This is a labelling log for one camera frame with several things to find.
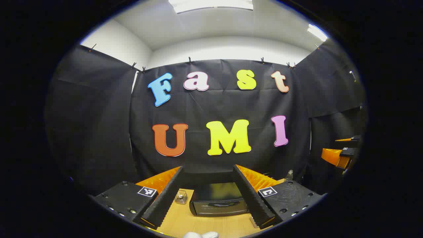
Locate small wire basket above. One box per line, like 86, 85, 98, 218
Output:
174, 190, 188, 205

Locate black electric oven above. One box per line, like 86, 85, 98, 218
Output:
189, 182, 249, 217

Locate black backdrop cloth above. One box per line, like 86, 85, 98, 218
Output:
45, 41, 367, 195

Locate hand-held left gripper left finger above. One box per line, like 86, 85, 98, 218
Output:
88, 165, 185, 231

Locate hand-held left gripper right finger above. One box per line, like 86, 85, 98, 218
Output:
232, 164, 327, 229

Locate ceiling light panel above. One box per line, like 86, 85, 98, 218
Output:
307, 24, 328, 42
169, 0, 254, 14

